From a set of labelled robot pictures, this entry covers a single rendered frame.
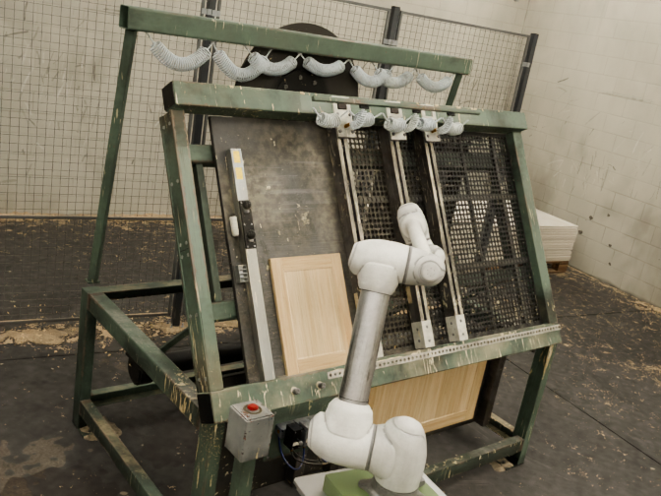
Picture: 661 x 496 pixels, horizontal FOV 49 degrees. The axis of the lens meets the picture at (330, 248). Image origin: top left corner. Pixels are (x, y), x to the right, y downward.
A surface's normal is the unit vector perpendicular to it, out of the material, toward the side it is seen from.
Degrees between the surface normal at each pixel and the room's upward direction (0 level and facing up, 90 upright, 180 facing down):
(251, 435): 90
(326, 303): 60
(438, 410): 90
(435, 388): 90
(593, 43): 90
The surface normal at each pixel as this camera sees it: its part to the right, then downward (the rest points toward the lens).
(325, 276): 0.60, -0.19
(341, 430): -0.11, -0.15
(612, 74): -0.86, 0.00
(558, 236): 0.47, 0.34
